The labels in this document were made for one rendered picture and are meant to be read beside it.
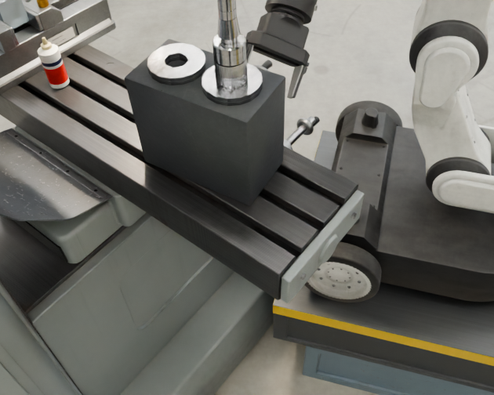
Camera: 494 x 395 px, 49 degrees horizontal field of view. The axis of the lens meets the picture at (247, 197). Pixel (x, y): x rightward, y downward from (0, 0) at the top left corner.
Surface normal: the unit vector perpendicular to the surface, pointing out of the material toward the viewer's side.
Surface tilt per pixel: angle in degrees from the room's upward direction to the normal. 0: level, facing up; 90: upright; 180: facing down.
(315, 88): 0
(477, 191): 90
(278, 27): 51
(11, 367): 88
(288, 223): 0
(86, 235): 90
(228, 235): 0
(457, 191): 90
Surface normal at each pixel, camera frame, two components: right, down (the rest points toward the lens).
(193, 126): -0.50, 0.67
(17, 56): 0.75, 0.49
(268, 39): 0.34, 0.11
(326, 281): -0.27, 0.74
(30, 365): 0.89, 0.32
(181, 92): -0.03, -0.65
